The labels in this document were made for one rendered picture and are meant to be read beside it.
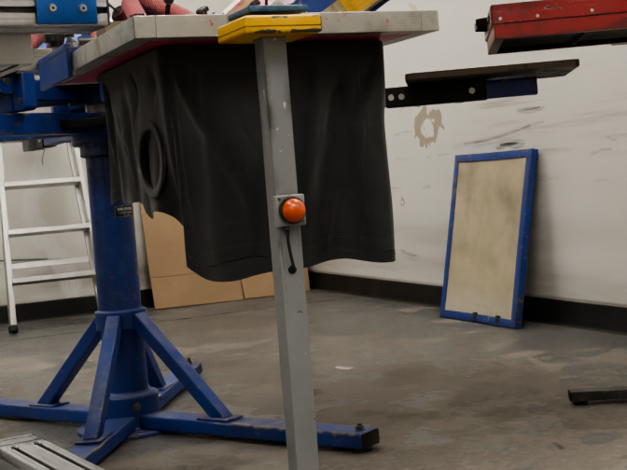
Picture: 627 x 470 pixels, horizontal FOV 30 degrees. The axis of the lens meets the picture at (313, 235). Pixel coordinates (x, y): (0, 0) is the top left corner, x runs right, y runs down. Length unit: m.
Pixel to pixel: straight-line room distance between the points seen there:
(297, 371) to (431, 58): 3.93
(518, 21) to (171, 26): 1.32
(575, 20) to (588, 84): 1.56
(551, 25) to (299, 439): 1.58
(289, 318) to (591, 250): 2.97
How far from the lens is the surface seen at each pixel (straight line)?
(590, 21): 3.14
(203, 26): 2.04
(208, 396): 3.27
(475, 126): 5.38
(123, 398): 3.42
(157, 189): 2.17
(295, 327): 1.87
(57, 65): 2.56
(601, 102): 4.63
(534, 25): 3.13
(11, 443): 2.38
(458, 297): 5.31
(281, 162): 1.86
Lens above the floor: 0.71
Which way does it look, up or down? 3 degrees down
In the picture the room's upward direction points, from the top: 4 degrees counter-clockwise
